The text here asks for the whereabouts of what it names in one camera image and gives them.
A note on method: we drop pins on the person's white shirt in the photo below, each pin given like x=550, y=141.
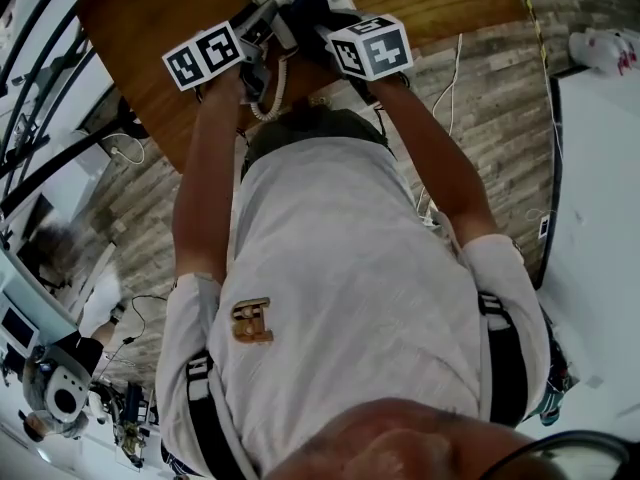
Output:
x=350, y=268

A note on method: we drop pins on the colourful patterned fabric item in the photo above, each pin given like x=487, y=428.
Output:
x=555, y=398

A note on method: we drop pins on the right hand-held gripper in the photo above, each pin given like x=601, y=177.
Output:
x=372, y=48

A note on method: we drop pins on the computer monitor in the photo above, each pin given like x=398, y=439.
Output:
x=17, y=325

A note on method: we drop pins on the white table with black edge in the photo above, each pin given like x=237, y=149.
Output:
x=600, y=168

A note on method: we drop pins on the white bag pink print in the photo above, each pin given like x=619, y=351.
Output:
x=600, y=48

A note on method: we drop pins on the yellow black striped tape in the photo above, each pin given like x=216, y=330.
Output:
x=531, y=10

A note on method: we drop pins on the person's left forearm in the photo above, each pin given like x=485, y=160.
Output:
x=210, y=143

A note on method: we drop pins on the person's dark trousers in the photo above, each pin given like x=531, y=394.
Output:
x=310, y=123

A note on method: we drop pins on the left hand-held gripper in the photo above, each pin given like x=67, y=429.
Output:
x=210, y=55

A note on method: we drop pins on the small black white floor tag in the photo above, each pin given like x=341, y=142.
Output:
x=543, y=228

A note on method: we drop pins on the person's head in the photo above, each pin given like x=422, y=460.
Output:
x=400, y=448

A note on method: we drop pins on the dark blue cloth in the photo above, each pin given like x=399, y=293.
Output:
x=310, y=8

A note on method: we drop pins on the white plastic device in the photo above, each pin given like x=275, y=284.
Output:
x=284, y=35

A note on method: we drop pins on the person's right forearm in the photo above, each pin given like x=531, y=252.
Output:
x=430, y=153

